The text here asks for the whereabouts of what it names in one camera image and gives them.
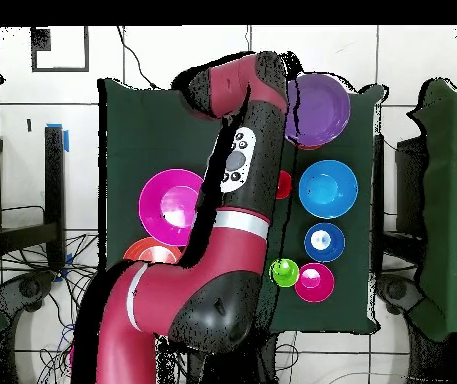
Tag green cup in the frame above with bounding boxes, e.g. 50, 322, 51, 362
268, 257, 301, 288

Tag purple bowl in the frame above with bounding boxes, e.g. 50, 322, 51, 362
284, 72, 352, 150

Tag red cup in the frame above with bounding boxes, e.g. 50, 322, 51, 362
275, 169, 294, 200

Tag large pink bowl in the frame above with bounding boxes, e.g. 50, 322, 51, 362
137, 168, 205, 248

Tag small dark blue bowl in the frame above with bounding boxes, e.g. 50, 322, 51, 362
303, 222, 347, 264

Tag large orange bowl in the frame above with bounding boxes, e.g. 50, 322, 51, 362
122, 236, 184, 265

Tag large blue bowl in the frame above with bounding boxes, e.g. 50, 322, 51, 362
297, 159, 360, 220

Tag small pink-red bowl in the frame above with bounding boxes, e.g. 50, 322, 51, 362
294, 262, 336, 304

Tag dark green tablecloth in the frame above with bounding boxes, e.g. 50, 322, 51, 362
97, 77, 389, 335

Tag black metal stand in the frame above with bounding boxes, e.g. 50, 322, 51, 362
0, 125, 67, 273
371, 132, 429, 265

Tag blue tape strip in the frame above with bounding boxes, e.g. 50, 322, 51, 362
45, 122, 70, 153

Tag black floor stand base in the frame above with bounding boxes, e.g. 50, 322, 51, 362
0, 270, 58, 314
374, 275, 425, 317

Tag long black floor cable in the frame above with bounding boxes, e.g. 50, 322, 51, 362
116, 25, 159, 90

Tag bundle of floor cables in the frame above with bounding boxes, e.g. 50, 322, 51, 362
0, 229, 105, 384

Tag black square floor frame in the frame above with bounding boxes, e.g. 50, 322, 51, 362
30, 25, 90, 74

